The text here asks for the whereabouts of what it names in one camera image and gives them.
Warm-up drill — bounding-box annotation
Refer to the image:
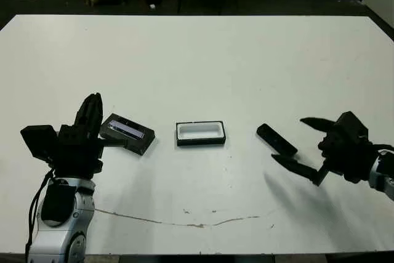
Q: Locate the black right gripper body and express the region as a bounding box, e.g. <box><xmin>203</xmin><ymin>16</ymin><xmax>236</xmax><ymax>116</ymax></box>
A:
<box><xmin>312</xmin><ymin>123</ymin><xmax>381</xmax><ymax>187</ymax></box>

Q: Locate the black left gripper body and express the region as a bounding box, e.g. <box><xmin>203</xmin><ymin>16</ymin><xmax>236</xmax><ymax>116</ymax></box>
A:
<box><xmin>50</xmin><ymin>123</ymin><xmax>129</xmax><ymax>181</ymax></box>

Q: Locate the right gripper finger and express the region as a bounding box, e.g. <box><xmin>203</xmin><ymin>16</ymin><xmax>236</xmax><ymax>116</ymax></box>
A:
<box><xmin>300</xmin><ymin>117</ymin><xmax>336</xmax><ymax>136</ymax></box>
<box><xmin>270</xmin><ymin>153</ymin><xmax>320</xmax><ymax>185</ymax></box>

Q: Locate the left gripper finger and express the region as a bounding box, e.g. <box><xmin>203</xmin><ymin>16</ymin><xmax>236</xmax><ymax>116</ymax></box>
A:
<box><xmin>73</xmin><ymin>94</ymin><xmax>93</xmax><ymax>136</ymax></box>
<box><xmin>87</xmin><ymin>92</ymin><xmax>104</xmax><ymax>140</ymax></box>

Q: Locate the black phone-like camera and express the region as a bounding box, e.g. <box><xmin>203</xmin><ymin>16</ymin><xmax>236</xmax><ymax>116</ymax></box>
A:
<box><xmin>256</xmin><ymin>123</ymin><xmax>299</xmax><ymax>155</ymax></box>

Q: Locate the black box lid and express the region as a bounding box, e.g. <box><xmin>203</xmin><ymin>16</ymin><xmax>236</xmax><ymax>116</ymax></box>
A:
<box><xmin>98</xmin><ymin>112</ymin><xmax>156</xmax><ymax>156</ymax></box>

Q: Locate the black box with white insert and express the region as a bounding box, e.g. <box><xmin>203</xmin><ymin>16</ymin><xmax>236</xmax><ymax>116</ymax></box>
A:
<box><xmin>175</xmin><ymin>120</ymin><xmax>227</xmax><ymax>147</ymax></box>

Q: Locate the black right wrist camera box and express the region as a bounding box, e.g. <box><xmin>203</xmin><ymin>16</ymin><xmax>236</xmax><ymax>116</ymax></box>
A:
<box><xmin>334</xmin><ymin>111</ymin><xmax>369</xmax><ymax>144</ymax></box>

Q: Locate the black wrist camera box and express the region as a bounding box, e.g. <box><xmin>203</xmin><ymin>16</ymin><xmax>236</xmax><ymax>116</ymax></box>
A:
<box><xmin>334</xmin><ymin>111</ymin><xmax>369</xmax><ymax>144</ymax></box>
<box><xmin>20</xmin><ymin>125</ymin><xmax>58</xmax><ymax>163</ymax></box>

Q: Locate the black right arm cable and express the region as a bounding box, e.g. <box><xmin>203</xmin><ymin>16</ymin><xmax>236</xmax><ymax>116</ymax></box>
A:
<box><xmin>368</xmin><ymin>142</ymin><xmax>394</xmax><ymax>155</ymax></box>

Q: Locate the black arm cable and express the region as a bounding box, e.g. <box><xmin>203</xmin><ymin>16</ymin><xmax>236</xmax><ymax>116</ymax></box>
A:
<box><xmin>26</xmin><ymin>169</ymin><xmax>56</xmax><ymax>253</ymax></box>
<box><xmin>368</xmin><ymin>142</ymin><xmax>394</xmax><ymax>155</ymax></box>

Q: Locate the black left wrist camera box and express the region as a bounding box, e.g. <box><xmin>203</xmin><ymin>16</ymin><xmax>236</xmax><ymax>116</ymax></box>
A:
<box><xmin>20</xmin><ymin>125</ymin><xmax>58</xmax><ymax>163</ymax></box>

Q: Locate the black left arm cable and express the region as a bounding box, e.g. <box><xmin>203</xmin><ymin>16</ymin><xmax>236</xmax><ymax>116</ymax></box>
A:
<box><xmin>26</xmin><ymin>169</ymin><xmax>56</xmax><ymax>253</ymax></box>

